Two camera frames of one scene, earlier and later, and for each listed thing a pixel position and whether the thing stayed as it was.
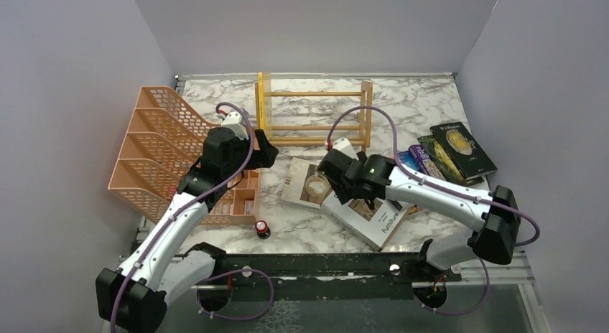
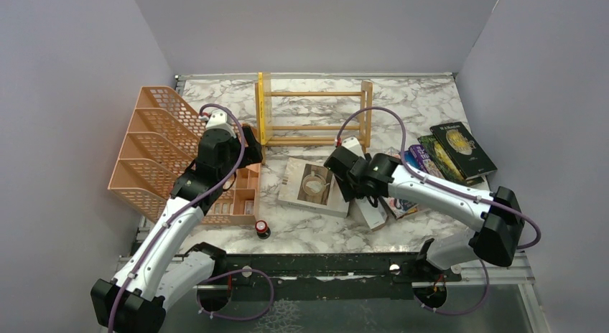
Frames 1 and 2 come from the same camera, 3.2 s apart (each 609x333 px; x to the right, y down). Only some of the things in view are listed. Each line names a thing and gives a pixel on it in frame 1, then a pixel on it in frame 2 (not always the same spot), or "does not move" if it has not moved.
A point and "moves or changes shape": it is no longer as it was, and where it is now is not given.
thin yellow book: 261,102 does not move
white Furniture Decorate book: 375,226 moves or changes shape
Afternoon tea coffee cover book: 305,184 moves or changes shape
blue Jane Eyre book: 407,158 does not move
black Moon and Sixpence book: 464,151 does not move
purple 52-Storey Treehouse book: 425,163 does not move
